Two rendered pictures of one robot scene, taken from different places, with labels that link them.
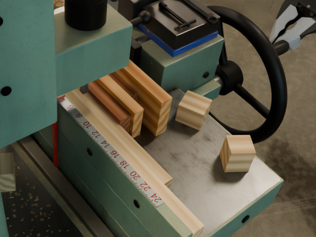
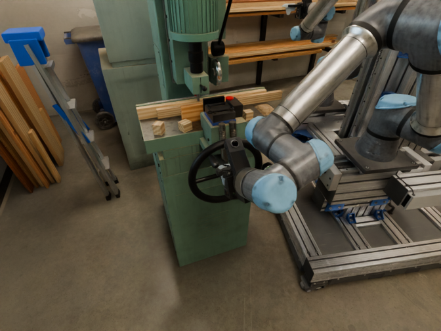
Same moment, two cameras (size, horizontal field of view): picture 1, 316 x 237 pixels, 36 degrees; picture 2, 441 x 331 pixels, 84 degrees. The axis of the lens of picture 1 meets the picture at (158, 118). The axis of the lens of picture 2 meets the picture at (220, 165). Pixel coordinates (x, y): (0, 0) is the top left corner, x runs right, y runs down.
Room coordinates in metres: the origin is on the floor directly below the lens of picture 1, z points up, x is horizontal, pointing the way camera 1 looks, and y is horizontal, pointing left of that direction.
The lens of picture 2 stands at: (1.05, -0.74, 1.39)
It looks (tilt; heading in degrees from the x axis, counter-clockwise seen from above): 38 degrees down; 118
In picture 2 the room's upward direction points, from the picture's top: straight up
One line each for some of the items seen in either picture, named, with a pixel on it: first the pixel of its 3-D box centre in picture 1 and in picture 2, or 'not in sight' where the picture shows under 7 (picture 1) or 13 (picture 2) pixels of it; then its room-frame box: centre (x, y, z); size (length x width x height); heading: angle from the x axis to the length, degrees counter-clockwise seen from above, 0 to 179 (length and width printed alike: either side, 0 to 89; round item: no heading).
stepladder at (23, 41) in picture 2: not in sight; (75, 128); (-0.46, 0.08, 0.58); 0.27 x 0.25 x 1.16; 51
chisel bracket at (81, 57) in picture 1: (71, 52); (196, 81); (0.48, 0.13, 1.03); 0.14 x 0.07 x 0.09; 138
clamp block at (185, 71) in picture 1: (163, 50); (222, 127); (0.66, 0.01, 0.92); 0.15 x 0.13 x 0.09; 48
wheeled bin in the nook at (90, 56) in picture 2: not in sight; (111, 77); (-1.26, 1.10, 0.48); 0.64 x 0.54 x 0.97; 54
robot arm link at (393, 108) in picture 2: not in sight; (394, 113); (1.23, 0.27, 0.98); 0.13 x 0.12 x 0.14; 147
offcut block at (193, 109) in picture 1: (193, 110); (185, 125); (0.53, -0.05, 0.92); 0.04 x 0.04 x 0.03; 73
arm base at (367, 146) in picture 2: not in sight; (379, 140); (1.22, 0.28, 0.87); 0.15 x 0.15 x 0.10
